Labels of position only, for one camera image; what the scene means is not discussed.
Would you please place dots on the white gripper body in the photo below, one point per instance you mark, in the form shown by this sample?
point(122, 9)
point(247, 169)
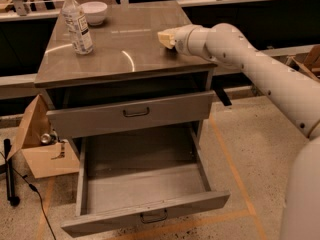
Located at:
point(184, 39)

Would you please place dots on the white ceramic bowl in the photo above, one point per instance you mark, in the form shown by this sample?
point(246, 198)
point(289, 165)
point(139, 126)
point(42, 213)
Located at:
point(95, 12)

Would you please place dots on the crushed metal can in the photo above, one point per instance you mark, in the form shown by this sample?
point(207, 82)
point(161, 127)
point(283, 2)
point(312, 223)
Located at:
point(48, 139)

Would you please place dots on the grey open lower drawer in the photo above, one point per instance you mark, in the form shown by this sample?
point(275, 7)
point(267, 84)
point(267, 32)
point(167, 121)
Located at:
point(141, 177)

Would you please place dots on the white printed cardboard box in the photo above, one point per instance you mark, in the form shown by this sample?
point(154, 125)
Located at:
point(308, 63)

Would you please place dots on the clear plastic water bottle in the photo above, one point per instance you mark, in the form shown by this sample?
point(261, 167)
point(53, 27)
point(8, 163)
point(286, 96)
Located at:
point(77, 26)

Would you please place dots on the black pole stand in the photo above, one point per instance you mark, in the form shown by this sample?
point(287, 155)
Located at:
point(13, 199)

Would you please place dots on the brown cardboard box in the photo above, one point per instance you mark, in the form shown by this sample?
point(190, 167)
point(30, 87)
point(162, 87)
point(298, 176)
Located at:
point(43, 160)

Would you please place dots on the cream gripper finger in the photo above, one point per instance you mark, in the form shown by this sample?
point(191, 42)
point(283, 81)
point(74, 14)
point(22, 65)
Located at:
point(168, 37)

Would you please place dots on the grey metal drawer cabinet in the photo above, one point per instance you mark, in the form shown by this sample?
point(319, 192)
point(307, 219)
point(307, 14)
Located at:
point(127, 64)

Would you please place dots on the grey upper drawer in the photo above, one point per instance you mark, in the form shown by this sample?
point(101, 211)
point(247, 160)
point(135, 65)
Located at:
point(125, 116)

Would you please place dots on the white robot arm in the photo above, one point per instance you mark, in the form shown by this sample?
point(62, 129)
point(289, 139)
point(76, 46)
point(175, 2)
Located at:
point(294, 94)

